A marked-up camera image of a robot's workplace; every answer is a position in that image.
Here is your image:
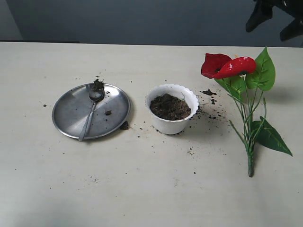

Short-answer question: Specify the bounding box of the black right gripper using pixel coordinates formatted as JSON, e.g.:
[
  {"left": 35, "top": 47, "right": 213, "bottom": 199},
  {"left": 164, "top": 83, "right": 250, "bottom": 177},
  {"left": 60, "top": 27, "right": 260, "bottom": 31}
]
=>
[{"left": 245, "top": 0, "right": 303, "bottom": 42}]

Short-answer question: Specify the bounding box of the artificial red flower plant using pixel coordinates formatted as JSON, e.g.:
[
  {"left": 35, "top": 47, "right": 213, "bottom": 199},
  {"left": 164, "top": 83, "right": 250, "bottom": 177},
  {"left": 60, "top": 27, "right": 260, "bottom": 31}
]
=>
[{"left": 201, "top": 47, "right": 292, "bottom": 177}]

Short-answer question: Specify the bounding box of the steel spoon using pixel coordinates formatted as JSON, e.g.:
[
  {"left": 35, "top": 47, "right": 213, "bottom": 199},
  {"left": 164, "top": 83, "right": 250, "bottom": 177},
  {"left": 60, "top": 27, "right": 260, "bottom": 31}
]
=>
[{"left": 78, "top": 79, "right": 105, "bottom": 142}]

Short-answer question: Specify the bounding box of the white flower pot with soil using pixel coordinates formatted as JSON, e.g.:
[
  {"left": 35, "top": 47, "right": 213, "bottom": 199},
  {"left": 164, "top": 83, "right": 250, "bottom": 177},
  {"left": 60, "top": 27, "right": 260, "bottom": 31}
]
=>
[{"left": 145, "top": 84, "right": 199, "bottom": 135}]

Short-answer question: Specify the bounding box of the soil clump by plate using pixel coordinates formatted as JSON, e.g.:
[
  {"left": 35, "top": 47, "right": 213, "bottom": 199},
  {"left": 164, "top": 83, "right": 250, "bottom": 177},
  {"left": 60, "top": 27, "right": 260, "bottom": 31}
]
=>
[{"left": 120, "top": 121, "right": 130, "bottom": 130}]

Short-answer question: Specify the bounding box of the round steel plate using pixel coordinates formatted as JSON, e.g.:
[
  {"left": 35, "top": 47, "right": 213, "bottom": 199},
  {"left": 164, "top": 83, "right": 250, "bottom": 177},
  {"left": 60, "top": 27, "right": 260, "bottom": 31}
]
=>
[{"left": 52, "top": 83, "right": 131, "bottom": 140}]

